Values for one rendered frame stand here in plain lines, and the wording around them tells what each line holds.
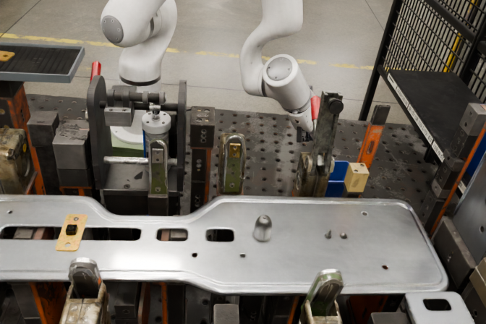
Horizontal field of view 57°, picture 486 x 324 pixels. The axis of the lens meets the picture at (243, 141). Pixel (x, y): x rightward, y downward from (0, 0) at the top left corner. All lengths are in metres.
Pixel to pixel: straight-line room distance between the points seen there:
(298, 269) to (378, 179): 0.77
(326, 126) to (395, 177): 0.71
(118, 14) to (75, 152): 0.39
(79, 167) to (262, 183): 0.63
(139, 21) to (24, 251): 0.60
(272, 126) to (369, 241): 0.86
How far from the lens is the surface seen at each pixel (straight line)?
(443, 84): 1.45
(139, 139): 1.38
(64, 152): 0.95
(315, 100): 0.97
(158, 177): 0.91
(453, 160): 1.04
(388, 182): 1.53
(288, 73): 1.01
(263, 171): 1.45
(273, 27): 1.00
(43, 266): 0.83
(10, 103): 1.09
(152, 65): 1.28
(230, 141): 0.89
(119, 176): 1.01
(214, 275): 0.78
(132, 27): 1.16
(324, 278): 0.66
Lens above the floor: 1.63
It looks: 37 degrees down
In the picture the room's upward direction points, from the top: 6 degrees clockwise
